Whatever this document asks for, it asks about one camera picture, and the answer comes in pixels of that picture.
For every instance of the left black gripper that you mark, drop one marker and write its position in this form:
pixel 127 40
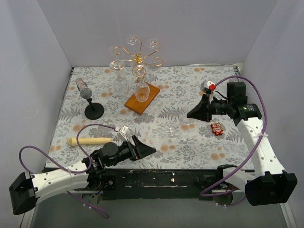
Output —
pixel 133 149

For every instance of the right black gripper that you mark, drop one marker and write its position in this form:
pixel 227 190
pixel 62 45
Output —
pixel 209 108

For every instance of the ribbed clear wine glass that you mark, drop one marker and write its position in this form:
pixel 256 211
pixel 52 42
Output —
pixel 121 84

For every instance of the round clear wine glass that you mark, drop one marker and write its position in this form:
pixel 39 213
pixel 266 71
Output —
pixel 116 64

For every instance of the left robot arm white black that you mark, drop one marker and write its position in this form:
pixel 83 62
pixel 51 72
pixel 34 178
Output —
pixel 28 190

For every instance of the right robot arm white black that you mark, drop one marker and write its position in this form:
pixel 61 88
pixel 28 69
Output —
pixel 261 176

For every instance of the red owl toy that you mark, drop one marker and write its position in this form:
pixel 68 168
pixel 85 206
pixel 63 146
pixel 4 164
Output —
pixel 217 129

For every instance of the floral patterned table mat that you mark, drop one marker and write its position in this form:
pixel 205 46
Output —
pixel 195 148

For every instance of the microphone on black stand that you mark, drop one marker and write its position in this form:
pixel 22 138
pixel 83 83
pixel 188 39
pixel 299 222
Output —
pixel 94 110

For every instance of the wooden pestle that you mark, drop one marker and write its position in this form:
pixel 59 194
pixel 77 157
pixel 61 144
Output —
pixel 87 141

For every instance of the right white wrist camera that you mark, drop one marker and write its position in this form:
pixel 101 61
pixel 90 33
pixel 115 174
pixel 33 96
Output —
pixel 208 88

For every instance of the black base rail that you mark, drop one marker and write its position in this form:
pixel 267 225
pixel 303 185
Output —
pixel 120 184

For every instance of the gold wire wine glass rack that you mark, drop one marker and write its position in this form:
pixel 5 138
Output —
pixel 132 103

